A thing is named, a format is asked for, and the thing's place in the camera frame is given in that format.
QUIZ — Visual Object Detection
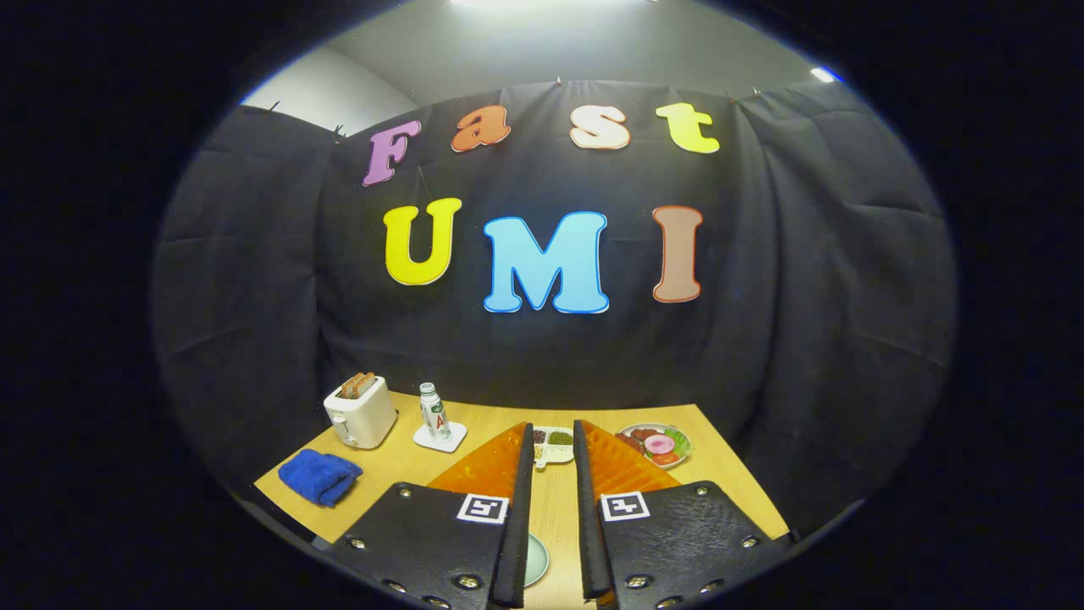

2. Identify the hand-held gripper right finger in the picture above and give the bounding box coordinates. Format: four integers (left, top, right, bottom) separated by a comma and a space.
572, 419, 801, 610

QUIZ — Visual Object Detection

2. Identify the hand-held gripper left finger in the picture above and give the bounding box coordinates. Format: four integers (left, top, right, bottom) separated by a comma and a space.
324, 421, 536, 610

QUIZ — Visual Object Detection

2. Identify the pale green round plate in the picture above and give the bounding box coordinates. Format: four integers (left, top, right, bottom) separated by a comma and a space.
523, 532, 550, 589

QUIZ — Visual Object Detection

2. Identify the white divided dish with beans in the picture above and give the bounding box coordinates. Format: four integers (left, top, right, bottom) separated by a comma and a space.
532, 426, 577, 472

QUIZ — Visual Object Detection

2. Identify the white oval food plate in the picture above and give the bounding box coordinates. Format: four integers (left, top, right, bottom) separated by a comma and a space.
615, 423, 693, 470

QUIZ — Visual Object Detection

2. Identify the white square coaster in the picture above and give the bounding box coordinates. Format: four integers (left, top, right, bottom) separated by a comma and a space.
412, 421, 468, 454

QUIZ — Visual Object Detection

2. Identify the small white labelled bottle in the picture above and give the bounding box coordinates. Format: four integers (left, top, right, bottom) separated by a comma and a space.
419, 382, 453, 443

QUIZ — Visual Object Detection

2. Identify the white toaster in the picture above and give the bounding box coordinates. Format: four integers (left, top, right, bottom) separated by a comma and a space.
323, 373, 399, 450

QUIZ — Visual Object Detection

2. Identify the blue folded towel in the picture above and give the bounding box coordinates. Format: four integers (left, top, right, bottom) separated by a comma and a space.
278, 448, 364, 508

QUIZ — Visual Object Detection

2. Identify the large ceiling light panel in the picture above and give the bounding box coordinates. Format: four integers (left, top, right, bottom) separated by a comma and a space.
447, 0, 661, 11

